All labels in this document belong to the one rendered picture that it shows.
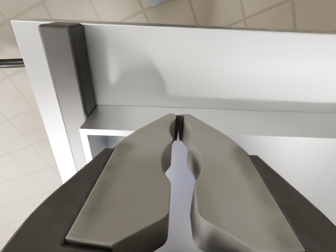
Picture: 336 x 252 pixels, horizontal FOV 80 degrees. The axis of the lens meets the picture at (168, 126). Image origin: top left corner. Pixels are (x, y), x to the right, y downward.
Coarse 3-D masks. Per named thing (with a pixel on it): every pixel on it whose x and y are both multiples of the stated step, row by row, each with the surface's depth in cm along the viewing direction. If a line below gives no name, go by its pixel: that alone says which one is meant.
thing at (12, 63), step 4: (0, 60) 91; (4, 60) 91; (8, 60) 92; (12, 60) 92; (16, 60) 93; (20, 60) 93; (0, 64) 91; (4, 64) 92; (8, 64) 92; (12, 64) 93; (16, 64) 93; (20, 64) 94
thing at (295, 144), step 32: (96, 128) 13; (128, 128) 13; (224, 128) 13; (256, 128) 13; (288, 128) 13; (320, 128) 13; (288, 160) 17; (320, 160) 17; (192, 192) 20; (320, 192) 19
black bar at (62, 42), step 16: (48, 32) 11; (64, 32) 11; (80, 32) 12; (48, 48) 12; (64, 48) 12; (80, 48) 12; (48, 64) 12; (64, 64) 12; (80, 64) 12; (64, 80) 13; (80, 80) 13; (64, 96) 13; (80, 96) 13; (64, 112) 14; (80, 112) 14; (80, 144) 15; (80, 160) 16
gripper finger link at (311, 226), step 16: (256, 160) 8; (272, 176) 7; (272, 192) 7; (288, 192) 7; (288, 208) 6; (304, 208) 6; (304, 224) 6; (320, 224) 6; (304, 240) 5; (320, 240) 5
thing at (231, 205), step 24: (192, 120) 11; (192, 144) 9; (216, 144) 9; (192, 168) 9; (216, 168) 8; (240, 168) 8; (216, 192) 7; (240, 192) 7; (264, 192) 7; (192, 216) 7; (216, 216) 6; (240, 216) 6; (264, 216) 6; (216, 240) 6; (240, 240) 5; (264, 240) 5; (288, 240) 5
